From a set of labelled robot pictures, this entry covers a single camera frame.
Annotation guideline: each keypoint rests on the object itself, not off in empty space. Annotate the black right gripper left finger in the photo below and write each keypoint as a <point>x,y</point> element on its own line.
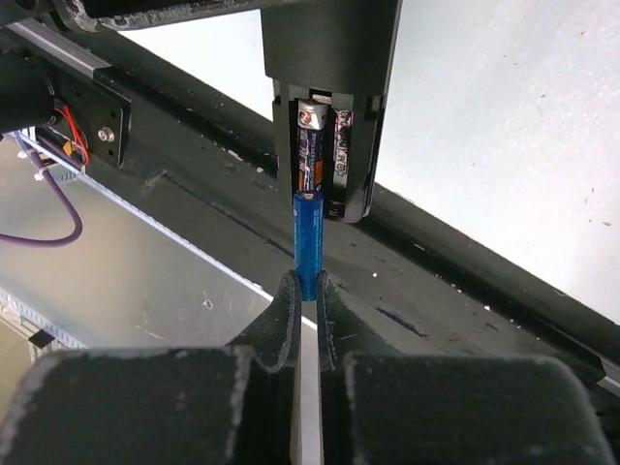
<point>233,404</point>

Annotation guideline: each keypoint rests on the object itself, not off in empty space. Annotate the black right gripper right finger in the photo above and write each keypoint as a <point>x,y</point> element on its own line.
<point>382,406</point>

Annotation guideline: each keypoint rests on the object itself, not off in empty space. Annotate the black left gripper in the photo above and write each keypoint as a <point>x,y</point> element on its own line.
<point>105,16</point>

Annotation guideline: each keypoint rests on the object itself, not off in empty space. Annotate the blue AAA battery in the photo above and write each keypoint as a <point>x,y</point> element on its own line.
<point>308,241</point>

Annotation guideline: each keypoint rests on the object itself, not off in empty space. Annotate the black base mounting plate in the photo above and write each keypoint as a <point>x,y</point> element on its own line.
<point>203,166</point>

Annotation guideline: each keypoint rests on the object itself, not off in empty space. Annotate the black silver installed battery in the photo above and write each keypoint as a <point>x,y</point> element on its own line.
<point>311,119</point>

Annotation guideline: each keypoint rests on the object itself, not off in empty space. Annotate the aluminium front rail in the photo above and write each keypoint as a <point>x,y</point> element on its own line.
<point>59,47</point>

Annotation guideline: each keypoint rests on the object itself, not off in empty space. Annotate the white slotted cable duct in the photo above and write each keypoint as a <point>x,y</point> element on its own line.
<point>24,318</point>

